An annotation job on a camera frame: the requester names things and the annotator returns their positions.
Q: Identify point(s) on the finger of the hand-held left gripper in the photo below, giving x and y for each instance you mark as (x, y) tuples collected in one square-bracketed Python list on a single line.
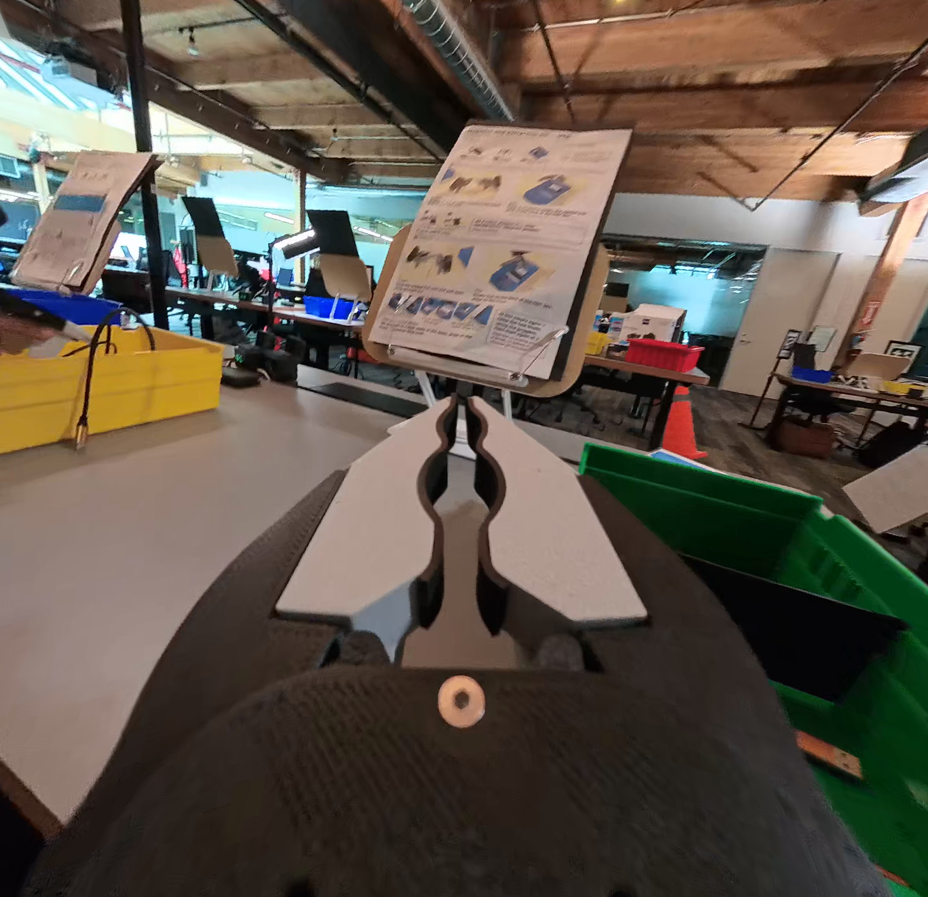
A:
[(62, 342)]

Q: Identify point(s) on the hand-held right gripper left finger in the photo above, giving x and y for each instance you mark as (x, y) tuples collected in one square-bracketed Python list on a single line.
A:
[(370, 541)]

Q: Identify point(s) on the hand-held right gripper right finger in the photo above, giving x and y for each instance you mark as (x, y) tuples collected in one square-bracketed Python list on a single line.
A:
[(558, 549)]

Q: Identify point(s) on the yellow plastic bin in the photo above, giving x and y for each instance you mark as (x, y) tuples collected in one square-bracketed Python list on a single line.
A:
[(159, 382)]

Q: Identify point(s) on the green plastic bin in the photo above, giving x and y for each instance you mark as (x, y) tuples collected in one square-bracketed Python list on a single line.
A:
[(725, 505)]

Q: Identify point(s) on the grey desk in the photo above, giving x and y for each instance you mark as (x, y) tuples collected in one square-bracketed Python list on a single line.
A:
[(181, 512)]

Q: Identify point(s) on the blue plastic bin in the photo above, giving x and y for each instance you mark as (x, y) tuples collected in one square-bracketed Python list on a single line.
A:
[(72, 308)]

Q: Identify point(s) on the brown cardboard document stand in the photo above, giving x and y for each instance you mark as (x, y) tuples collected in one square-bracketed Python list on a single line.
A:
[(80, 222)]

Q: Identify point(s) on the orange traffic cone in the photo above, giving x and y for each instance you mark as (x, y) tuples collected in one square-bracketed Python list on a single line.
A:
[(683, 425)]

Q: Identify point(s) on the black backdrop board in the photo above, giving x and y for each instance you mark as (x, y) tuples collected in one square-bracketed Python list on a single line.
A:
[(207, 230), (337, 244)]

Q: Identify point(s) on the wooden workbench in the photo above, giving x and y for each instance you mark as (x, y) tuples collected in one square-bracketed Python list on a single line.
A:
[(652, 375)]

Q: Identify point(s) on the long yellow storage bin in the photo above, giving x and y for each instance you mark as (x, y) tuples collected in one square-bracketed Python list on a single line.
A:
[(597, 342)]

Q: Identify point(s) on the red plastic bin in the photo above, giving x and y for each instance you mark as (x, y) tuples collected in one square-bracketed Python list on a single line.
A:
[(663, 354)]

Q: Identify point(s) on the blue storage bin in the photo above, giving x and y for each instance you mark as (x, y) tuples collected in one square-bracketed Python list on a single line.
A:
[(330, 308)]

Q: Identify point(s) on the black bin divider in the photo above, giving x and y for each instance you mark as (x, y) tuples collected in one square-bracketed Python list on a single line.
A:
[(783, 628)]

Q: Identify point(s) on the white cardboard box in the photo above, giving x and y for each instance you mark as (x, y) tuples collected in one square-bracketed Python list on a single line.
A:
[(652, 322)]

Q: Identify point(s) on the document stand with instruction sheet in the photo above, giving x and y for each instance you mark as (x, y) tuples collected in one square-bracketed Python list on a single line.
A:
[(500, 244)]

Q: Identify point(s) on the grey cardboard sheet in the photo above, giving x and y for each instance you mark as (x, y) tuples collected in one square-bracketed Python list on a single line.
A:
[(892, 487)]

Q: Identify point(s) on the long spiral ventilation duct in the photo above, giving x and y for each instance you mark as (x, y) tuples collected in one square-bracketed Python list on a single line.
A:
[(449, 34)]

